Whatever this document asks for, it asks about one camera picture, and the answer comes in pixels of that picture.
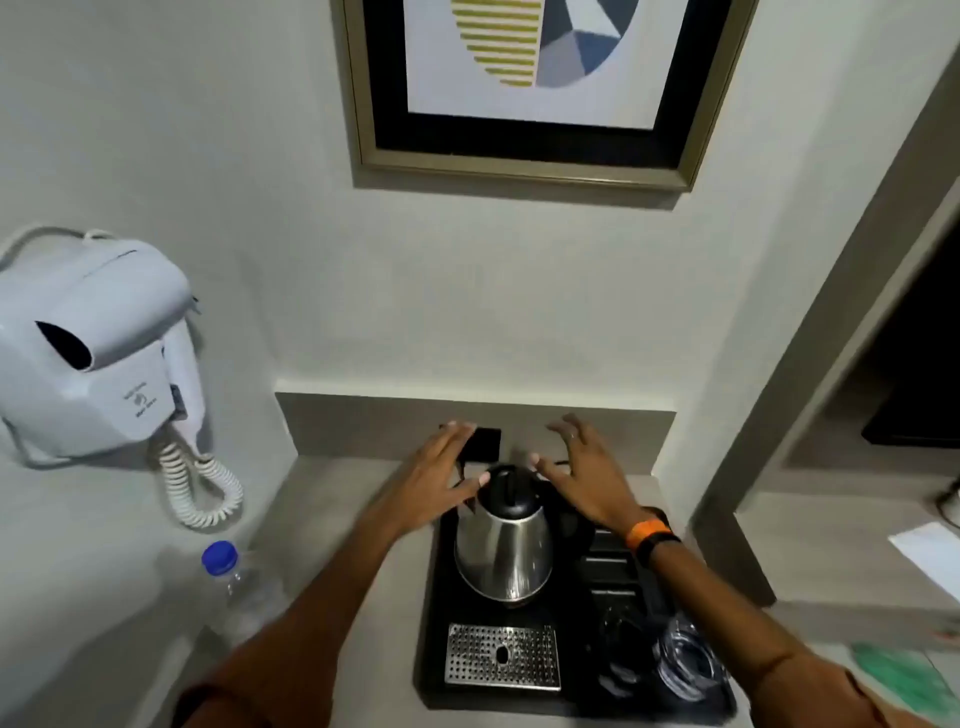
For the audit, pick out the person's left hand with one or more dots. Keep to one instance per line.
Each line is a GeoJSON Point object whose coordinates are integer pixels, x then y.
{"type": "Point", "coordinates": [427, 487]}

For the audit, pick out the person's right hand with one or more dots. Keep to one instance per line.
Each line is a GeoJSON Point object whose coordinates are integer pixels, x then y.
{"type": "Point", "coordinates": [592, 480]}

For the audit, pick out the clear plastic water bottle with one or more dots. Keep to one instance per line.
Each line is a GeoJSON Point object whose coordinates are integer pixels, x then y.
{"type": "Point", "coordinates": [244, 596]}

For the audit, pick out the blue bottle cap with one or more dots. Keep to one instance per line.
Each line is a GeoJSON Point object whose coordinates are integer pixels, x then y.
{"type": "Point", "coordinates": [219, 557]}

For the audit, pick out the person's left forearm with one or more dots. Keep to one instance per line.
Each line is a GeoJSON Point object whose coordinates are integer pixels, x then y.
{"type": "Point", "coordinates": [315, 622]}

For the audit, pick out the person's right forearm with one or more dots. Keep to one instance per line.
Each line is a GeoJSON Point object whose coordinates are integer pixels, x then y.
{"type": "Point", "coordinates": [712, 607]}

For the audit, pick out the orange and black wristband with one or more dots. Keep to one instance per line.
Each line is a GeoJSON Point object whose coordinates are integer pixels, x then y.
{"type": "Point", "coordinates": [646, 534]}

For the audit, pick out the black plastic tray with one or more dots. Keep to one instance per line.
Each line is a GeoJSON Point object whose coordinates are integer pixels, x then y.
{"type": "Point", "coordinates": [574, 600]}

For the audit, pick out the clear drinking glass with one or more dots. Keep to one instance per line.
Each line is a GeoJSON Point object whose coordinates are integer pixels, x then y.
{"type": "Point", "coordinates": [622, 645]}
{"type": "Point", "coordinates": [686, 664]}

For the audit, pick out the perforated metal drip plate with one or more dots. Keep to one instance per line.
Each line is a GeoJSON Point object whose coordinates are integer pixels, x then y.
{"type": "Point", "coordinates": [480, 667]}

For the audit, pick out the grey wooden shelf unit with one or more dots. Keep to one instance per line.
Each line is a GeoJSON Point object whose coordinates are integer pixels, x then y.
{"type": "Point", "coordinates": [817, 540]}

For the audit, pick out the black box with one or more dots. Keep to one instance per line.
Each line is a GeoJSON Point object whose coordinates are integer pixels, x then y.
{"type": "Point", "coordinates": [919, 412]}

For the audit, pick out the white paper sheet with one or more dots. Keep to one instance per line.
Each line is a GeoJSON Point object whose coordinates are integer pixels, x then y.
{"type": "Point", "coordinates": [934, 551]}

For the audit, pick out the gold framed abstract picture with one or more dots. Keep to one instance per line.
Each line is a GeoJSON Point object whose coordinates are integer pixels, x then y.
{"type": "Point", "coordinates": [540, 135]}

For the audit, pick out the green cloth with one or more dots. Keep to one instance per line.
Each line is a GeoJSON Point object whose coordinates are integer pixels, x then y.
{"type": "Point", "coordinates": [907, 675]}

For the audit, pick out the black wall outlet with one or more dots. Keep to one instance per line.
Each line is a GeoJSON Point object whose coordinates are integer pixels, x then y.
{"type": "Point", "coordinates": [486, 444]}

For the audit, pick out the white wall-mounted hair dryer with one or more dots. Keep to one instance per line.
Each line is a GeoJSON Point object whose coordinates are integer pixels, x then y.
{"type": "Point", "coordinates": [97, 337]}

